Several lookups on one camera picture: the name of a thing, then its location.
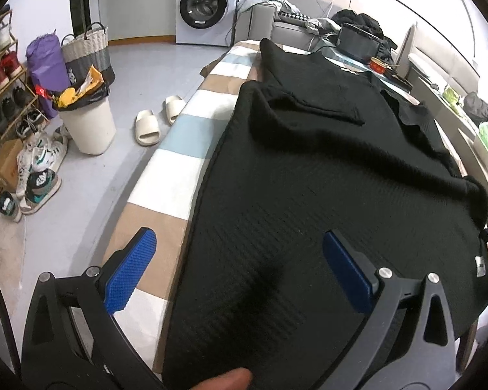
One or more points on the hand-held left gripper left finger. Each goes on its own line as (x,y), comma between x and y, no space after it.
(132,268)

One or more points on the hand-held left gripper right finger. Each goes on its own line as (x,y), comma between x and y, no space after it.
(345,270)

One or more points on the black knit sweater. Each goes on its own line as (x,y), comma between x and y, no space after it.
(309,170)

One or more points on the person's left hand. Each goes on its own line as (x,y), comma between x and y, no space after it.
(227,380)

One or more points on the dark grey bag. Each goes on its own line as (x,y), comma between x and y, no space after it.
(478,107)

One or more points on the cream slipper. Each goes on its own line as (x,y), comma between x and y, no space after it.
(147,128)
(174,107)

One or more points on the checked bed blanket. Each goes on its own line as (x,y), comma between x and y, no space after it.
(187,138)

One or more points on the white green sneaker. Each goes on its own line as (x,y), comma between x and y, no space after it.
(38,158)

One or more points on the white trash bin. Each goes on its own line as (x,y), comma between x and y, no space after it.
(89,126)

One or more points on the light green snack bag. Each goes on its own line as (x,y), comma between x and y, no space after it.
(452,97)

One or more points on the cardboard box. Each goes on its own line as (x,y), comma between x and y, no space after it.
(6,166)

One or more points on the metal shoe rack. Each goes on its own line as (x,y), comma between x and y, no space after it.
(24,101)

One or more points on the red bowl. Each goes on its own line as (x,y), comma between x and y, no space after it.
(378,66)

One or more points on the woven laundry basket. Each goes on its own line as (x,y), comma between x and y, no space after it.
(87,55)

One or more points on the purple bag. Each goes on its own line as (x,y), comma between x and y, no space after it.
(44,65)

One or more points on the black case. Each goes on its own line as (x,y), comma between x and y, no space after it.
(356,42)

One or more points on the red sneaker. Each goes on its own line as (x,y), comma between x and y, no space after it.
(6,69)

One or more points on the grey sofa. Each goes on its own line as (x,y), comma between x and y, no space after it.
(284,30)

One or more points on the black jacket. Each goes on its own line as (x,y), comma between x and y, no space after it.
(366,18)

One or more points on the white base cabinet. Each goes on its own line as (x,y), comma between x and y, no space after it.
(138,12)

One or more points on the white washing machine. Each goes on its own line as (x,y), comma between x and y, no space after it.
(207,8)

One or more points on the light blue cloth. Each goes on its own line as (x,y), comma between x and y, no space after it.
(260,0)

